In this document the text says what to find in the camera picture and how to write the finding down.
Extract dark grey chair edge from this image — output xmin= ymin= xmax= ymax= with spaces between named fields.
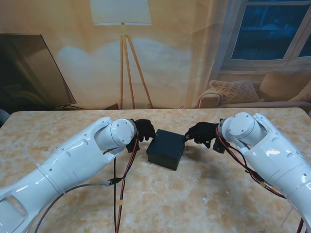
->
xmin=0 ymin=108 xmax=10 ymax=127

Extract red black right arm cables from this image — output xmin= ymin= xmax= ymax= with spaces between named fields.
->
xmin=215 ymin=132 xmax=304 ymax=233

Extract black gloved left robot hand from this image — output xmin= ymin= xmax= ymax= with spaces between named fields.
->
xmin=133 ymin=118 xmax=156 ymax=143

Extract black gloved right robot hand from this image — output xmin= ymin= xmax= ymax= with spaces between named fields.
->
xmin=184 ymin=121 xmax=219 ymax=149

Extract red black left arm cables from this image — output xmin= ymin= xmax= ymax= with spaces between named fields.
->
xmin=36 ymin=131 xmax=141 ymax=233

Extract black gift box lid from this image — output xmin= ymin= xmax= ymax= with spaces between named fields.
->
xmin=146 ymin=129 xmax=185 ymax=161

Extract red black arm cables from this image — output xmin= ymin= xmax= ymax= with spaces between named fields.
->
xmin=215 ymin=132 xmax=304 ymax=233
xmin=36 ymin=131 xmax=141 ymax=233

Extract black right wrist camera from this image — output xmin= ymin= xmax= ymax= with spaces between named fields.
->
xmin=213 ymin=138 xmax=226 ymax=154

